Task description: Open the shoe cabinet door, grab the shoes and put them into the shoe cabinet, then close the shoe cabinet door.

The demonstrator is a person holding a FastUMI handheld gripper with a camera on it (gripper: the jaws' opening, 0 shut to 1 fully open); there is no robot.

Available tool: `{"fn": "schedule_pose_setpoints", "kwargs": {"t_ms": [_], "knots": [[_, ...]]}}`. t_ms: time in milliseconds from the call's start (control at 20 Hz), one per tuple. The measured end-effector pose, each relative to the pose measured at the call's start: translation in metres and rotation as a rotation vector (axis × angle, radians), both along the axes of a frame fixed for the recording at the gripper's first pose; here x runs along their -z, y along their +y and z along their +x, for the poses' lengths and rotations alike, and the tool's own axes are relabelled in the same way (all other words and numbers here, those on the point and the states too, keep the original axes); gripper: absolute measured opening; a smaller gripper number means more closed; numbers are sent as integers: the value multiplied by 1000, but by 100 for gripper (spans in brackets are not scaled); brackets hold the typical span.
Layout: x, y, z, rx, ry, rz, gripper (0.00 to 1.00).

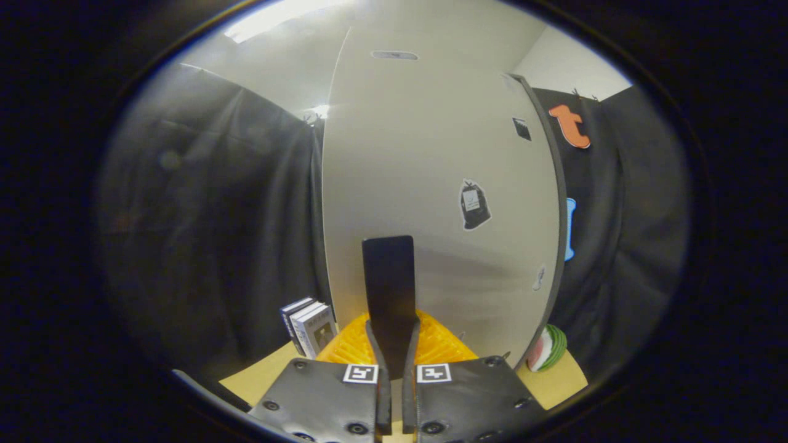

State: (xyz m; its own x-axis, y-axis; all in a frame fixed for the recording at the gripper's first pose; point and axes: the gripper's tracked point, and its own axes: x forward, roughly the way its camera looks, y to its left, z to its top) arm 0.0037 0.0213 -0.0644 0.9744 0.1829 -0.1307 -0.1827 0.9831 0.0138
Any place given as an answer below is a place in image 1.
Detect white shoe cabinet door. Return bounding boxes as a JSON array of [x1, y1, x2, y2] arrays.
[[321, 25, 560, 370]]

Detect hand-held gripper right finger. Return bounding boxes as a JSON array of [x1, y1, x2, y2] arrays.
[[388, 236, 547, 443]]

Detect black backdrop cloth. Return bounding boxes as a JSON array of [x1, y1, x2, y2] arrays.
[[97, 62, 691, 385]]

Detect white book with picture cover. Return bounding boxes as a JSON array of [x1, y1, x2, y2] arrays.
[[291, 301, 338, 359]]

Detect white book with dark spine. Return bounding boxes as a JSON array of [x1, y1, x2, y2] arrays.
[[280, 297, 316, 357]]

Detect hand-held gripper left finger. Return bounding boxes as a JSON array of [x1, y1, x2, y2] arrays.
[[249, 236, 393, 443]]

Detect watermelon pattern shoe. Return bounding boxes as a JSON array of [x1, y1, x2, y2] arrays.
[[526, 324, 568, 372]]

